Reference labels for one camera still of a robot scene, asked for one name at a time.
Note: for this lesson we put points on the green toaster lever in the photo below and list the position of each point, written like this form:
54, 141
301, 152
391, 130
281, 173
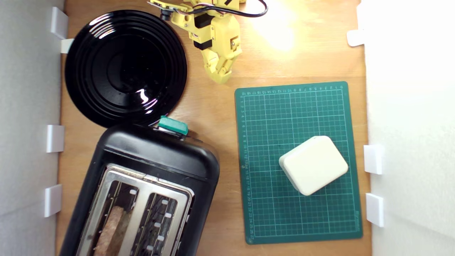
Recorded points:
173, 125

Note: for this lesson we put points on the black two-slot toaster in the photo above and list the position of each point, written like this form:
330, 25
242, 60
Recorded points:
156, 156

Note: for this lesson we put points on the green cutting mat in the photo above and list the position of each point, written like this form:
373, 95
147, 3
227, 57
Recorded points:
277, 124

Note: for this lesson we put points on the black round plate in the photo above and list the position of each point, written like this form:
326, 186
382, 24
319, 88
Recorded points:
121, 67

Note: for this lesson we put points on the white block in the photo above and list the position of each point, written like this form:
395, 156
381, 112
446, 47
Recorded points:
314, 165

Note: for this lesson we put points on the brown bread slice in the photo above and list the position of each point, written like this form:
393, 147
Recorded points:
111, 231

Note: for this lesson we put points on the wrist camera on yellow mount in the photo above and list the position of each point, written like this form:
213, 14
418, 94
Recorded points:
165, 13

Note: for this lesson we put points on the white wall clip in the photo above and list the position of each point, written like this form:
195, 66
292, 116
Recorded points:
373, 159
52, 200
55, 138
375, 209
355, 37
66, 45
58, 22

